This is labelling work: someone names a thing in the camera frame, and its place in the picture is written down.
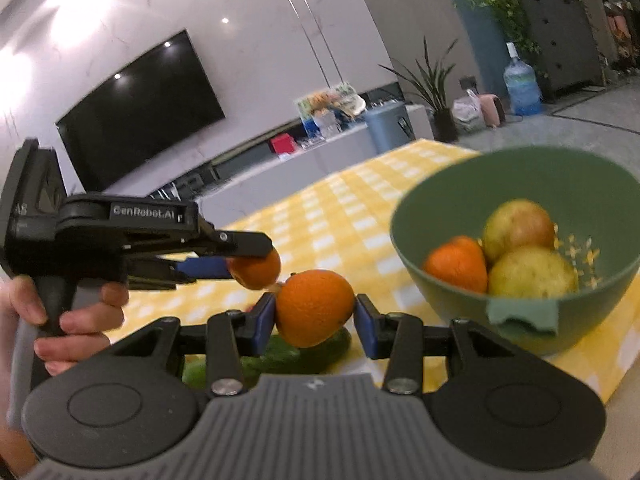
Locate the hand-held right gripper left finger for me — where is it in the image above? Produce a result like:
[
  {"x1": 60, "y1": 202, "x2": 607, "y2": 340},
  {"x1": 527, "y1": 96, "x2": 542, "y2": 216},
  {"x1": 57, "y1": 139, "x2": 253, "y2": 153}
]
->
[{"x1": 112, "y1": 292, "x2": 278, "y2": 396}]

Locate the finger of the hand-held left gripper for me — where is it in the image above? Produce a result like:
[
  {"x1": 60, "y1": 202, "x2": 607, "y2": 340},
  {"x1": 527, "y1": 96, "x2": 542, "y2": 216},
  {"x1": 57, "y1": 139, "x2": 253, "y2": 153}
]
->
[
  {"x1": 127, "y1": 255, "x2": 236, "y2": 291},
  {"x1": 120, "y1": 215, "x2": 274, "y2": 261}
]

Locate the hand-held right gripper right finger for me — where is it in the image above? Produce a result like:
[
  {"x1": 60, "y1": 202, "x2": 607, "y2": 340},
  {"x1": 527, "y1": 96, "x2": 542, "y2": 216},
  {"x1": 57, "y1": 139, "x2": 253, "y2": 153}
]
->
[{"x1": 354, "y1": 294, "x2": 543, "y2": 395}]

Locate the green cucumber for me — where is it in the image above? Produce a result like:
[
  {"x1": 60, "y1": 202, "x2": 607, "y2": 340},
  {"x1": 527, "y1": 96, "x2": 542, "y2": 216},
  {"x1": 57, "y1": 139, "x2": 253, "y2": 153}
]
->
[{"x1": 182, "y1": 327, "x2": 352, "y2": 390}]

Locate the large orange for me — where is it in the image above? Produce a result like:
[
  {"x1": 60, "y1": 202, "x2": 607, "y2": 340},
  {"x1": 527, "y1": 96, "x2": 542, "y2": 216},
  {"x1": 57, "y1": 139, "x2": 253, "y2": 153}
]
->
[{"x1": 275, "y1": 270, "x2": 356, "y2": 348}]

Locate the green bowl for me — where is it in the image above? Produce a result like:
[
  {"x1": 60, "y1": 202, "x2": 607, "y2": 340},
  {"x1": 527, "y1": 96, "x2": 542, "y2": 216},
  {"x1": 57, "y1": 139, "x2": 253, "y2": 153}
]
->
[{"x1": 390, "y1": 146, "x2": 640, "y2": 357}]

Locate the green pear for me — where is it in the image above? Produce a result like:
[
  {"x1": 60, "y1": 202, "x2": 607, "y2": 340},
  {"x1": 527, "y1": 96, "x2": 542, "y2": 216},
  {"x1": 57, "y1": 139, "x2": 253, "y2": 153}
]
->
[{"x1": 487, "y1": 246, "x2": 579, "y2": 301}]

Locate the person's left hand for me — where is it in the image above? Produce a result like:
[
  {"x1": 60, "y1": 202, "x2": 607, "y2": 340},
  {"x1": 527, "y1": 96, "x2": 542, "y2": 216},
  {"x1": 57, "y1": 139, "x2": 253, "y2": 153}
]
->
[{"x1": 0, "y1": 276, "x2": 130, "y2": 377}]

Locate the yellow checked tablecloth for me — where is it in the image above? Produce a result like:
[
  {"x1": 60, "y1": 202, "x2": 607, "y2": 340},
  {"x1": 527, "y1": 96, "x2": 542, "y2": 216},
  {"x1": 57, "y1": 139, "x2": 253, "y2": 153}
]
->
[{"x1": 107, "y1": 140, "x2": 640, "y2": 406}]

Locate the grey television counter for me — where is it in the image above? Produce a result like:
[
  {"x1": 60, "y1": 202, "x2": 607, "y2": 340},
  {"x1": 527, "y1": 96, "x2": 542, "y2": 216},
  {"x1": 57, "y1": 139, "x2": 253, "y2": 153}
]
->
[{"x1": 145, "y1": 105, "x2": 436, "y2": 211}]

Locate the colourful printed box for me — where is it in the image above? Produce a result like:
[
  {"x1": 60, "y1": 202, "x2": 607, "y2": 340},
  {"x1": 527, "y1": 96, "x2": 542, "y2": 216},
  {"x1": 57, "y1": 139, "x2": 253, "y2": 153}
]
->
[{"x1": 295, "y1": 81, "x2": 366, "y2": 126}]

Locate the blue trash can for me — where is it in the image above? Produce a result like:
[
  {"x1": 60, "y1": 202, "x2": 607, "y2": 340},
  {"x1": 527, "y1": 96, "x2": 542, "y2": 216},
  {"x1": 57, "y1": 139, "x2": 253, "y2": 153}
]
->
[{"x1": 364, "y1": 101, "x2": 416, "y2": 153}]

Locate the white plastic bag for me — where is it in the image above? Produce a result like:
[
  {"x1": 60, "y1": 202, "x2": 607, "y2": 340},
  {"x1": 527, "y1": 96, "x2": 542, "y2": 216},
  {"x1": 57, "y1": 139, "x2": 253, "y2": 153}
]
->
[{"x1": 451, "y1": 89, "x2": 487, "y2": 133}]

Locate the potted long-leaf plant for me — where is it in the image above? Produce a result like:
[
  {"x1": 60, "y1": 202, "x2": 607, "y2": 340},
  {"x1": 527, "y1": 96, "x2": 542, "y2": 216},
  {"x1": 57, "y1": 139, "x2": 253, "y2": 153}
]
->
[{"x1": 378, "y1": 37, "x2": 461, "y2": 143}]

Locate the blue water bottle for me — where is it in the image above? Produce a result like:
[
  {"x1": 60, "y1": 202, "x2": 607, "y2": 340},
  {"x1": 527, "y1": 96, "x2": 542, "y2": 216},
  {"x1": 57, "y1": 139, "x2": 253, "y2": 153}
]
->
[{"x1": 502, "y1": 42, "x2": 543, "y2": 117}]

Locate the dark drawer cabinet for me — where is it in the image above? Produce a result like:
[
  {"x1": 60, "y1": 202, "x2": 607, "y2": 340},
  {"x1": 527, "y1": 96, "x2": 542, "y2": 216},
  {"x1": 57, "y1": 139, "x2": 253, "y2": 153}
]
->
[{"x1": 520, "y1": 0, "x2": 603, "y2": 103}]

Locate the green ivy plant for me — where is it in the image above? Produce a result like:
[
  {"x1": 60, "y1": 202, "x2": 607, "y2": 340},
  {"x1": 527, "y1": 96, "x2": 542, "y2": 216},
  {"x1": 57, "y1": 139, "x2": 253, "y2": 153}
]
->
[{"x1": 467, "y1": 0, "x2": 543, "y2": 56}]

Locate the black wall television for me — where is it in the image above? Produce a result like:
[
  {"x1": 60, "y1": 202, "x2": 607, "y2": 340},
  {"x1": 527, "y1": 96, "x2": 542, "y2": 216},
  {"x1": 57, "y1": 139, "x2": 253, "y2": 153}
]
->
[{"x1": 55, "y1": 30, "x2": 226, "y2": 192}]

